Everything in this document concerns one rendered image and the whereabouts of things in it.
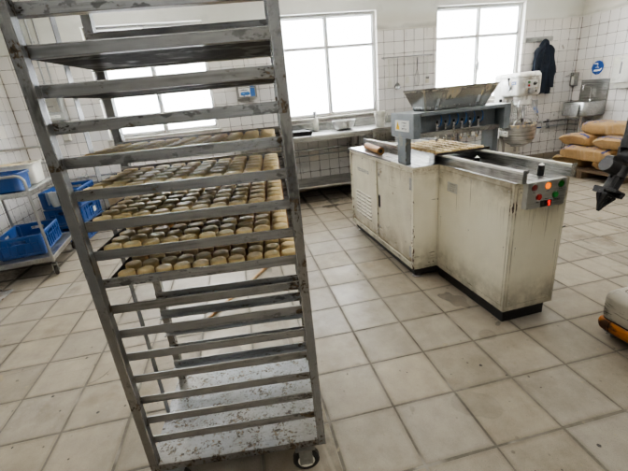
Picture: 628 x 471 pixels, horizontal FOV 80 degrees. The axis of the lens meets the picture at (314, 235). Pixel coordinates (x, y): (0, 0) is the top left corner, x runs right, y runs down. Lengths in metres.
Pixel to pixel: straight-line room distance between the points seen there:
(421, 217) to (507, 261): 0.70
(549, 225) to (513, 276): 0.33
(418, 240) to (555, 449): 1.47
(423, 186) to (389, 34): 3.59
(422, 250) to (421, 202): 0.37
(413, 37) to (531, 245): 4.27
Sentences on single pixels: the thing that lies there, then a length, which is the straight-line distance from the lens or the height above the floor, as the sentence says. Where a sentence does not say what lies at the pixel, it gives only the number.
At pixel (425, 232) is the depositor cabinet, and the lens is 2.76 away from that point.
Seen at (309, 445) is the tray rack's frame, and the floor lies 0.13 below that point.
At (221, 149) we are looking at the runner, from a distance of 1.08.
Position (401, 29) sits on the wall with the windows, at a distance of 6.00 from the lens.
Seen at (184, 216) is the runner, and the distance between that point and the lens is 1.14.
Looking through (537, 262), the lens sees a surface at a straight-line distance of 2.42.
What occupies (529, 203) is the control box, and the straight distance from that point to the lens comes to 2.19.
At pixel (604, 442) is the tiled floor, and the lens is 1.98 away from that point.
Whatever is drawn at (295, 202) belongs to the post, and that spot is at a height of 1.06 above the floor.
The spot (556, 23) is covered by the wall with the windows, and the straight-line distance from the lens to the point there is 7.38.
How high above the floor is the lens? 1.34
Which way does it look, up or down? 20 degrees down
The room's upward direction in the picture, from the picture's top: 5 degrees counter-clockwise
